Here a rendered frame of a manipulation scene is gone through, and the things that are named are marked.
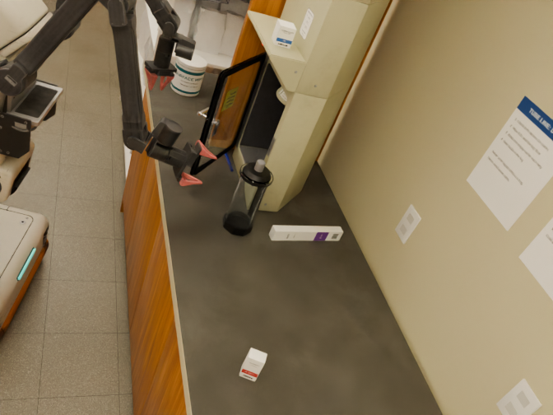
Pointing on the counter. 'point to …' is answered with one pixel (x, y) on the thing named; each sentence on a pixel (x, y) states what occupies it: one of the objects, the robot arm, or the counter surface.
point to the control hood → (288, 56)
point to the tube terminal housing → (315, 88)
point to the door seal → (216, 104)
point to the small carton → (284, 34)
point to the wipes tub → (188, 76)
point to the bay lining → (264, 113)
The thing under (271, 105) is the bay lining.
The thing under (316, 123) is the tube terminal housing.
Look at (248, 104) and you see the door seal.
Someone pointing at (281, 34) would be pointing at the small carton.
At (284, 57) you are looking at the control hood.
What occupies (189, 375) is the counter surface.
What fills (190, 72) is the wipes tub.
